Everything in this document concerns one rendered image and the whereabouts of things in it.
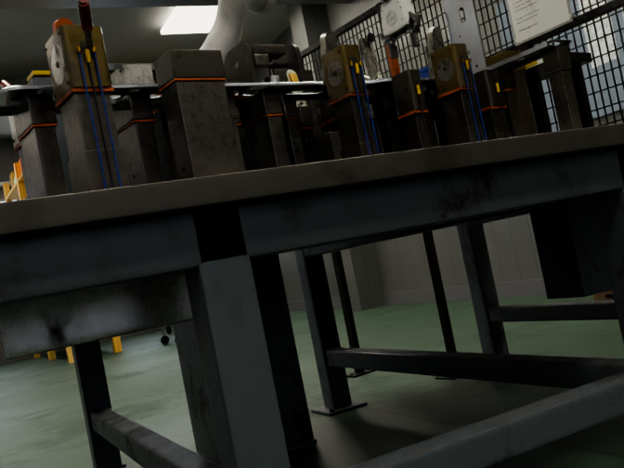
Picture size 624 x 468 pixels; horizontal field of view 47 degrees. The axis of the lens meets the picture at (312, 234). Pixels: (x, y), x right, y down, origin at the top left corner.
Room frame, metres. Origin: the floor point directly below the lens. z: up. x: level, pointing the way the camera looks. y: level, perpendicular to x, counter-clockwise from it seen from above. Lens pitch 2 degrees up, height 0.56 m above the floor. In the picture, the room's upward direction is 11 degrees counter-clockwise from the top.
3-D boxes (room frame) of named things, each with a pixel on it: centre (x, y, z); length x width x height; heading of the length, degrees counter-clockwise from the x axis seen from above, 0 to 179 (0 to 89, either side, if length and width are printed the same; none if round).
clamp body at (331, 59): (1.72, -0.16, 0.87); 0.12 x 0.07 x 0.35; 36
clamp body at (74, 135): (1.33, 0.36, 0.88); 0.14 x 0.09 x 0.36; 36
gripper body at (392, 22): (2.11, -0.37, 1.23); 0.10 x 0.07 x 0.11; 36
